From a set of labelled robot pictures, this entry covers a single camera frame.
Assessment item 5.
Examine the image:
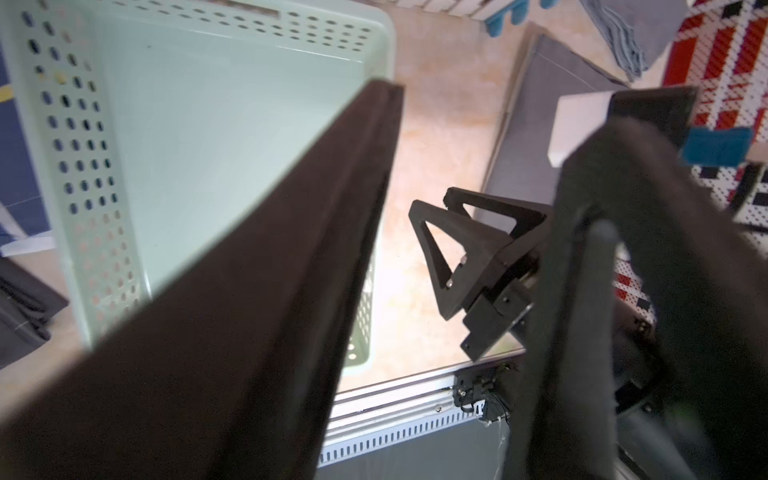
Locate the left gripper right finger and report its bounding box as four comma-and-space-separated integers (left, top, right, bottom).
503, 117, 767, 479

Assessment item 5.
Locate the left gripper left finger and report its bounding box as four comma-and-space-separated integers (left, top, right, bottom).
1, 80, 404, 479

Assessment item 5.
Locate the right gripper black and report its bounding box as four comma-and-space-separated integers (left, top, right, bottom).
408, 187, 552, 361

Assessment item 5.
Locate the plain grey pillowcase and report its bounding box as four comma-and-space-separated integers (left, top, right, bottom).
482, 33, 628, 205

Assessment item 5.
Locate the mint green plastic basket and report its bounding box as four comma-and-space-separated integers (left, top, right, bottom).
1, 1, 396, 347

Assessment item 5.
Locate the beige and grey pillowcase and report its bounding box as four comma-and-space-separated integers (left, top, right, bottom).
581, 0, 690, 81

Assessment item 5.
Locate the navy blue striped pillowcase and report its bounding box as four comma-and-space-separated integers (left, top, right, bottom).
1, 66, 55, 257

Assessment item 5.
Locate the dark grey checked pillowcase front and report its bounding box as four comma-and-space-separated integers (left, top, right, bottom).
1, 258, 68, 368

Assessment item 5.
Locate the white blue toy crib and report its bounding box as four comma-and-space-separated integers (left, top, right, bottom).
390, 0, 531, 38

